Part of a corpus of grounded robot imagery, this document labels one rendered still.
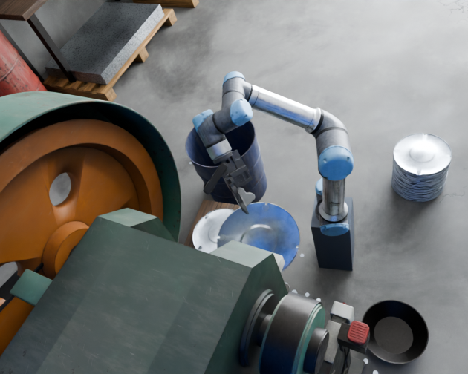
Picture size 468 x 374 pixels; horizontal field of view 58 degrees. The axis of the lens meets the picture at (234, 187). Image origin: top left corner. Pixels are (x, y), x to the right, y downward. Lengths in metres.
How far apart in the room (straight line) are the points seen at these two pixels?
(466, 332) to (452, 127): 1.29
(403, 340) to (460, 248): 0.59
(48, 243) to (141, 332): 0.44
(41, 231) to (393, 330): 1.72
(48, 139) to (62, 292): 0.34
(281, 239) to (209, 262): 0.69
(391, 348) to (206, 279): 1.58
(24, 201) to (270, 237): 0.79
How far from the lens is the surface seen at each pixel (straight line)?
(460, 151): 2.91
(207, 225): 2.24
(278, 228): 1.48
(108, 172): 1.25
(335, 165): 1.47
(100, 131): 1.15
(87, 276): 0.93
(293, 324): 0.83
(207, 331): 0.78
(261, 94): 1.45
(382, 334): 2.31
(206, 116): 1.37
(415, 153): 2.52
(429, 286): 2.42
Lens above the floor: 2.21
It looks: 51 degrees down
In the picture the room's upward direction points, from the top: 23 degrees counter-clockwise
